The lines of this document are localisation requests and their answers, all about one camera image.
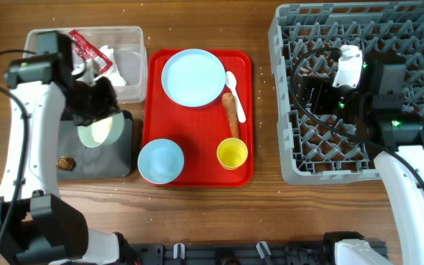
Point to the red serving tray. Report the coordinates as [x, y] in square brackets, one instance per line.
[198, 131]

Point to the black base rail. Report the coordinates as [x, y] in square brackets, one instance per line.
[299, 252]

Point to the green bowl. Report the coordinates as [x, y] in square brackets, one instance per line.
[85, 136]

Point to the small light blue bowl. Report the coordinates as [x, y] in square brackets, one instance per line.
[161, 161]

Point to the brown food scrap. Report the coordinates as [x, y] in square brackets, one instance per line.
[66, 163]

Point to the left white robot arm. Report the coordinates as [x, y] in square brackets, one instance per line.
[36, 225]

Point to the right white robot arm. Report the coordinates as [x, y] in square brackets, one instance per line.
[364, 102]

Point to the white plastic spoon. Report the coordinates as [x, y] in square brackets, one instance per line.
[231, 83]

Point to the yellow cup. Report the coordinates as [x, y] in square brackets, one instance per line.
[232, 153]

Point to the orange carrot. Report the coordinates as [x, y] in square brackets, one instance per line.
[229, 103]

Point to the large light blue plate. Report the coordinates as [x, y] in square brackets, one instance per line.
[193, 77]

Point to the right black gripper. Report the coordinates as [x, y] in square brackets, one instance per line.
[322, 87]

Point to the clear plastic bin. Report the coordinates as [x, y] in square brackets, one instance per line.
[129, 52]

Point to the grey dishwasher rack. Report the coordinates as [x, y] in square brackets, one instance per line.
[309, 153]

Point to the black tray bin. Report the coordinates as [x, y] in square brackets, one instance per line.
[113, 160]

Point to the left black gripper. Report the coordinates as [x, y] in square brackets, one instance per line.
[109, 107]

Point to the crumpled white tissue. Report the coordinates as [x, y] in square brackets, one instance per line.
[112, 73]

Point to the red snack wrapper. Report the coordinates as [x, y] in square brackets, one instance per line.
[86, 50]

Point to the white rice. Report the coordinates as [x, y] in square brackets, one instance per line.
[101, 129]

